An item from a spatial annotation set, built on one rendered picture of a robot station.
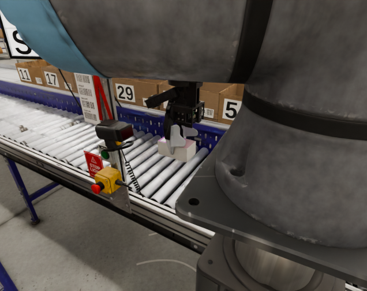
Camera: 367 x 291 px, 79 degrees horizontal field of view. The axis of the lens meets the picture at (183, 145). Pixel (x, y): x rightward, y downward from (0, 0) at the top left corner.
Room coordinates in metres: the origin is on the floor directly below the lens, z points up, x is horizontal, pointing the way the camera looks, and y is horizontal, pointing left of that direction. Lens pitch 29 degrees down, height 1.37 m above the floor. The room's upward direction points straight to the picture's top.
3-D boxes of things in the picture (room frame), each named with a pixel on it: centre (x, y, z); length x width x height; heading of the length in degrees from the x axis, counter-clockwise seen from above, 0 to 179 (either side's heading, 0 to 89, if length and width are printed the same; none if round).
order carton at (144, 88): (1.58, 0.26, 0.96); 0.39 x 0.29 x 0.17; 60
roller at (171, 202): (0.87, -0.06, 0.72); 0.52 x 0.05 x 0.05; 150
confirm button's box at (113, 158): (0.71, 0.28, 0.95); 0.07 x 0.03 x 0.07; 60
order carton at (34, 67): (2.16, 1.29, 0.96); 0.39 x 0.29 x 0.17; 61
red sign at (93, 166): (0.75, 0.33, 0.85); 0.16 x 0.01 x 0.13; 60
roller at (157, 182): (0.93, 0.05, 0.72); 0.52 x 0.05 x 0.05; 150
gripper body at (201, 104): (0.58, 0.00, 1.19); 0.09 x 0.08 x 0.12; 60
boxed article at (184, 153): (0.59, 0.02, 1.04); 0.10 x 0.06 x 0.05; 60
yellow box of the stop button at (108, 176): (0.67, 0.26, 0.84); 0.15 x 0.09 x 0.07; 60
